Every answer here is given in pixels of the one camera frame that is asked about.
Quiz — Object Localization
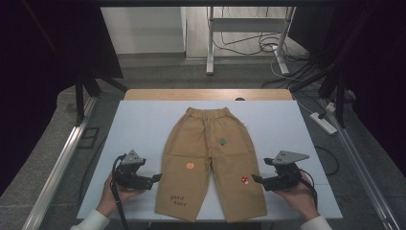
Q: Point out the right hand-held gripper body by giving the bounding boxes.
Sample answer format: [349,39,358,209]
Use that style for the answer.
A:
[263,150,310,192]

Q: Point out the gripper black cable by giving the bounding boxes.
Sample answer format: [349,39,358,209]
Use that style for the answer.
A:
[297,176,319,209]
[109,154,130,230]

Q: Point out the tangle of floor cables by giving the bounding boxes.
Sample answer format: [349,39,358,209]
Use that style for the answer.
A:
[213,7,324,90]

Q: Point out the white metal stand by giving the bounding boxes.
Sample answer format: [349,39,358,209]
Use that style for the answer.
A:
[205,6,297,77]

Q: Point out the person's left hand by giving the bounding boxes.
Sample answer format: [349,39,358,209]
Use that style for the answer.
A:
[96,172,147,219]

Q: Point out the black floor cable loop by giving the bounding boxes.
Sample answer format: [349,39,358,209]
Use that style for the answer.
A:
[314,145,340,176]

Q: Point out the tan children's pants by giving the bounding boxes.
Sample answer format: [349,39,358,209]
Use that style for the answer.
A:
[154,106,268,223]

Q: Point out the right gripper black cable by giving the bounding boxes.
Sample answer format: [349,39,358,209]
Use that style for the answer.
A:
[297,176,319,209]

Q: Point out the black curtain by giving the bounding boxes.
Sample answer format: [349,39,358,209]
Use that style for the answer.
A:
[0,0,124,196]
[288,0,406,167]

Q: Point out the white power strip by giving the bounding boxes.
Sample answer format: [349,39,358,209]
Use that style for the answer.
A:
[308,111,338,135]

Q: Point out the aluminium frame rail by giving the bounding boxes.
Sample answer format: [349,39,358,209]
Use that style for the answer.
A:
[319,99,406,230]
[21,95,99,230]

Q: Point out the person's right hand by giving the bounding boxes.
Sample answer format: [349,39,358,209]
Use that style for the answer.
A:
[272,171,321,221]

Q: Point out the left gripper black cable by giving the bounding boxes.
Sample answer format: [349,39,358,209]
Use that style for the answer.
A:
[109,154,130,230]

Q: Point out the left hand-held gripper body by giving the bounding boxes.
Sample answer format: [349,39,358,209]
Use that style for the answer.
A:
[112,149,154,191]

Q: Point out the black stand legs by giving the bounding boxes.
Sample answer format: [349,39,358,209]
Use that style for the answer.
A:
[288,57,349,129]
[74,71,129,127]

